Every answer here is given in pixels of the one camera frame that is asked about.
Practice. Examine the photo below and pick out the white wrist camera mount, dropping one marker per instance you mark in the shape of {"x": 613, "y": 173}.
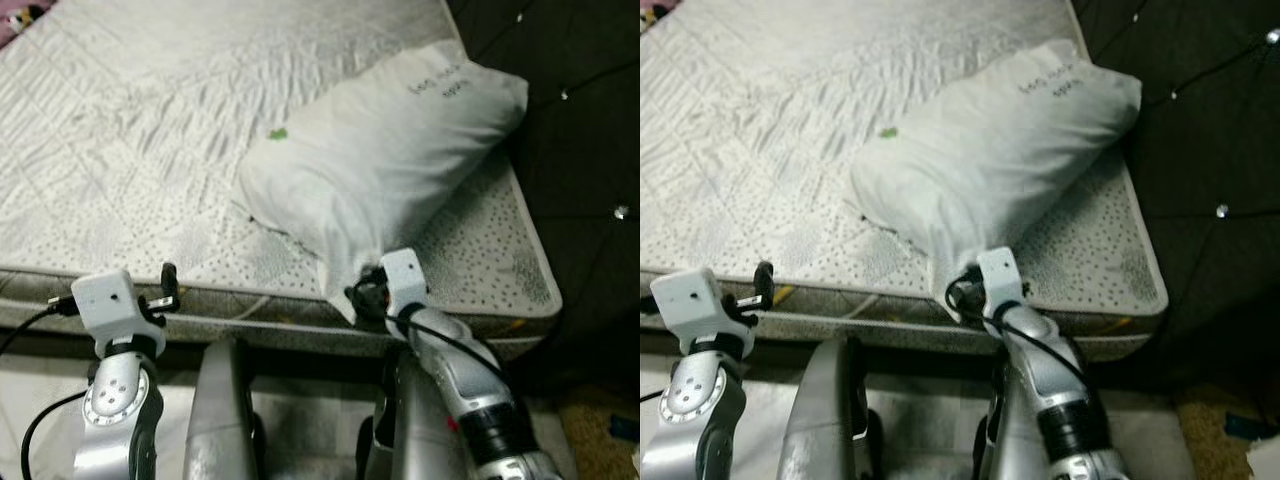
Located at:
{"x": 403, "y": 280}
{"x": 1000, "y": 280}
{"x": 105, "y": 300}
{"x": 690, "y": 300}

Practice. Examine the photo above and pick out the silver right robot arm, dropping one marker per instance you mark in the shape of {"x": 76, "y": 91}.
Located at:
{"x": 1050, "y": 390}
{"x": 470, "y": 390}

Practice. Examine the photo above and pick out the silver left robot leg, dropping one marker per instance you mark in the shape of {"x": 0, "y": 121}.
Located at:
{"x": 220, "y": 420}
{"x": 820, "y": 420}

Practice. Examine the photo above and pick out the mauve cartoon print blanket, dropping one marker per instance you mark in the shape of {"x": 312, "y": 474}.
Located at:
{"x": 650, "y": 10}
{"x": 10, "y": 20}

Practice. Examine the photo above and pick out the grey dotted bed base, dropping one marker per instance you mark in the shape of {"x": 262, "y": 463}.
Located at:
{"x": 280, "y": 338}
{"x": 900, "y": 335}

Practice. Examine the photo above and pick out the black tufted headboard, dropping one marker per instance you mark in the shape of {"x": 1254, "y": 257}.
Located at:
{"x": 1210, "y": 130}
{"x": 590, "y": 150}

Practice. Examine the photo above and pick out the silver right robot leg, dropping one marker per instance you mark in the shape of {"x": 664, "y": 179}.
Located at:
{"x": 1010, "y": 440}
{"x": 400, "y": 440}

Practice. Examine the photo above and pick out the silver robot leg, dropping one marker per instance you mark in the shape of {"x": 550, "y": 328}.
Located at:
{"x": 400, "y": 440}
{"x": 820, "y": 420}
{"x": 220, "y": 420}
{"x": 1010, "y": 440}

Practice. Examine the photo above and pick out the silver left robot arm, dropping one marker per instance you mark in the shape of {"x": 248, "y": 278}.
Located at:
{"x": 115, "y": 420}
{"x": 700, "y": 420}

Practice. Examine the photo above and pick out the brown floor rug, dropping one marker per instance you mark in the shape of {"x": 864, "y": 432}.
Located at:
{"x": 1205, "y": 450}
{"x": 590, "y": 450}

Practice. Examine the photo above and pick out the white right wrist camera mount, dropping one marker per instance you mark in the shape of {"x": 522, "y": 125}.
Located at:
{"x": 1000, "y": 280}
{"x": 403, "y": 280}

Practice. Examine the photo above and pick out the white flat object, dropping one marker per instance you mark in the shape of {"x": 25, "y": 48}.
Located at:
{"x": 1265, "y": 462}

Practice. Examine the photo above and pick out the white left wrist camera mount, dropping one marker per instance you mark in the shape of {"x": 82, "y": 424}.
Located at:
{"x": 105, "y": 300}
{"x": 690, "y": 300}

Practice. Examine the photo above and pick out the grey quilted mattress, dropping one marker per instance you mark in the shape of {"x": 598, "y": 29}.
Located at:
{"x": 130, "y": 130}
{"x": 760, "y": 130}

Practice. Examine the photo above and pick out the white pillow with green print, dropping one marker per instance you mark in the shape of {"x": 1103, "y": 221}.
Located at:
{"x": 380, "y": 150}
{"x": 990, "y": 150}

